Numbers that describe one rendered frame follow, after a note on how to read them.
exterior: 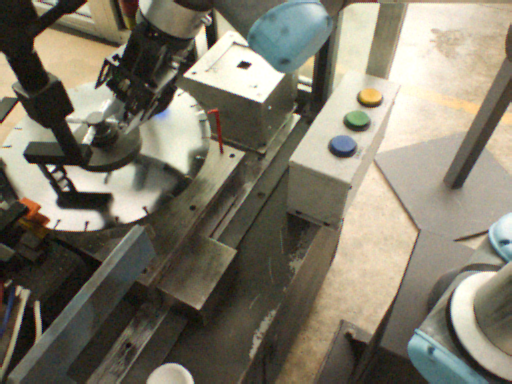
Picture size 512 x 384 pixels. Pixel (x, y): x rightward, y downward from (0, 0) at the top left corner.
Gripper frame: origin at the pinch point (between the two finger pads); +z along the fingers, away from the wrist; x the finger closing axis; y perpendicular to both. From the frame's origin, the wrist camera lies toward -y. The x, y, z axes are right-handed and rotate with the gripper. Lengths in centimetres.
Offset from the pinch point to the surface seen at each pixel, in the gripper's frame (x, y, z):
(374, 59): 29.2, -36.3, -17.2
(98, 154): -0.4, 4.9, 4.4
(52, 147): -4.8, 10.4, 1.9
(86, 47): -30, -48, 34
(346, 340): 86, -32, 58
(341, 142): 30.2, -13.8, -11.3
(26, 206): -2.7, 17.3, 6.5
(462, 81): 101, -180, 16
